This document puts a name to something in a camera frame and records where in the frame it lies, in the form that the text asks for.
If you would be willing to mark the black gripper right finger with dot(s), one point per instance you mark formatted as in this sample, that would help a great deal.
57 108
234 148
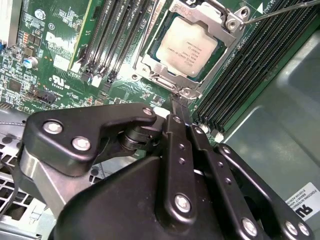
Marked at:
220 175

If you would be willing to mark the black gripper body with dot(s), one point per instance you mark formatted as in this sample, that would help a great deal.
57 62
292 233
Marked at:
112 212

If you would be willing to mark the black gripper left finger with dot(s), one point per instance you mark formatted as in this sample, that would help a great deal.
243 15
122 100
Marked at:
100 117

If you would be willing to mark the silver-topped CPU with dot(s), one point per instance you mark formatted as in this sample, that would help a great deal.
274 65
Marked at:
187 47

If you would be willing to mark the metal socket cover frame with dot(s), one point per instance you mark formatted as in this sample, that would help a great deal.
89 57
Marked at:
210 16

